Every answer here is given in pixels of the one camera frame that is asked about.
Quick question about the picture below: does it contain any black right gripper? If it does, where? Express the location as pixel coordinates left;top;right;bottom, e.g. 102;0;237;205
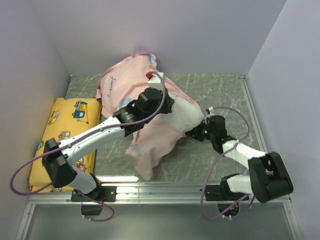
181;116;216;142

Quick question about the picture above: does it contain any white pillow insert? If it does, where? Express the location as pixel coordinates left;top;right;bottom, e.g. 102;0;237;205
150;94;204;133

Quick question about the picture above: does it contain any pink pillowcase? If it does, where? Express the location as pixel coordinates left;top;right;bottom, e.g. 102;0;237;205
96;52;193;180

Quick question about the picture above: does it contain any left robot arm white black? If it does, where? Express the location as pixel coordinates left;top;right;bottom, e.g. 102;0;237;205
42;87;174;201

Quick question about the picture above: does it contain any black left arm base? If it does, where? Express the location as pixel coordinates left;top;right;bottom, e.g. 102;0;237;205
70;186;117;222

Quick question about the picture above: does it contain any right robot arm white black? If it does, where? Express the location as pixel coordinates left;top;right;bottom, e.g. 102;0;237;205
186;115;294;203

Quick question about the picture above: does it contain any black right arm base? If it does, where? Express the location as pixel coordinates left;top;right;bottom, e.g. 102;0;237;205
204;182;245;219

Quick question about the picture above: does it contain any yellow cartoon car pillow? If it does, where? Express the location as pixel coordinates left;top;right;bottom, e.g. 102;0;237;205
29;98;101;193

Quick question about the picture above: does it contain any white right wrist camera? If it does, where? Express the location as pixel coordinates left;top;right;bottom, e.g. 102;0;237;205
205;107;215;116

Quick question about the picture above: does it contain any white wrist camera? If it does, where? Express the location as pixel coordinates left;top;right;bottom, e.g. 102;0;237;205
205;107;215;116
145;72;163;91

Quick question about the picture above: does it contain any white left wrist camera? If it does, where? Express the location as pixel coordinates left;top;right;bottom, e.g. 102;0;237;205
145;72;163;91

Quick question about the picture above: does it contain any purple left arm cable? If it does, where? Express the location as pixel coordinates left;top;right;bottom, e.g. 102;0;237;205
9;71;167;223

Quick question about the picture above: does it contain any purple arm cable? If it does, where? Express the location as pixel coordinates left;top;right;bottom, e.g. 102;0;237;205
200;106;256;221
9;71;167;223

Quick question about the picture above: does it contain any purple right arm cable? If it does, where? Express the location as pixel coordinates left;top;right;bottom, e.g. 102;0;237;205
200;106;256;221

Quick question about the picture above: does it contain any aluminium right side rail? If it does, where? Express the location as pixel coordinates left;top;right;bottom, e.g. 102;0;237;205
239;75;268;152

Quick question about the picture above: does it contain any aluminium rail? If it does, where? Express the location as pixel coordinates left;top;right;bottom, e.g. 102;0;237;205
239;75;268;152
16;182;294;240

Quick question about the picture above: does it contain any aluminium front rail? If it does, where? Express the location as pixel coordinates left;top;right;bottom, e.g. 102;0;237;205
16;182;294;240

